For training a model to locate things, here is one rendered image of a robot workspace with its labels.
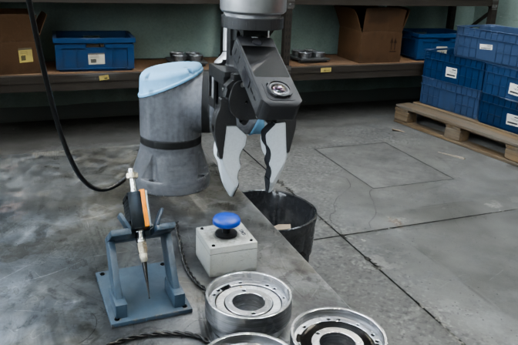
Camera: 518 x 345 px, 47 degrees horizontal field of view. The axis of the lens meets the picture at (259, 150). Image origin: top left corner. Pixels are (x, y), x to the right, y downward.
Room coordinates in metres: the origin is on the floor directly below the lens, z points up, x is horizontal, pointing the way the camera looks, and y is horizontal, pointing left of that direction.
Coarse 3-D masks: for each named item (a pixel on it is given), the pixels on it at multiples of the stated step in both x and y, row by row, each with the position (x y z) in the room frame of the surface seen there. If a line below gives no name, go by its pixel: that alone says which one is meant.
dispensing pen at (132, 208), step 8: (128, 176) 0.72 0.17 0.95; (136, 176) 0.72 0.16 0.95; (128, 192) 0.69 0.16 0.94; (136, 192) 0.69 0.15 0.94; (128, 200) 0.68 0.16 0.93; (136, 200) 0.69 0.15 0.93; (128, 208) 0.68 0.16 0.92; (136, 208) 0.68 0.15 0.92; (128, 216) 0.69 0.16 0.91; (136, 216) 0.67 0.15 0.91; (136, 224) 0.67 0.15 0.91; (144, 224) 0.67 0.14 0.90; (136, 232) 0.68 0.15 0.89; (144, 232) 0.68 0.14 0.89; (136, 240) 0.67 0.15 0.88; (144, 240) 0.67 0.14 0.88; (144, 248) 0.67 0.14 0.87; (144, 256) 0.66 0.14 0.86; (144, 264) 0.66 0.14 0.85; (144, 272) 0.65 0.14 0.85
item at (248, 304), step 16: (240, 272) 0.67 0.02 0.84; (256, 272) 0.68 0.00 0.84; (208, 288) 0.63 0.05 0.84; (224, 288) 0.66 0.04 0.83; (272, 288) 0.66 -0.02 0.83; (288, 288) 0.64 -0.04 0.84; (208, 304) 0.60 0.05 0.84; (240, 304) 0.64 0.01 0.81; (256, 304) 0.64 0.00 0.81; (288, 304) 0.60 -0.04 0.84; (208, 320) 0.60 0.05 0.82; (224, 320) 0.58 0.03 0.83; (240, 320) 0.57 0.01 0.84; (256, 320) 0.57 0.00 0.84; (272, 320) 0.58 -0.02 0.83; (288, 320) 0.61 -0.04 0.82; (272, 336) 0.59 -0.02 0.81
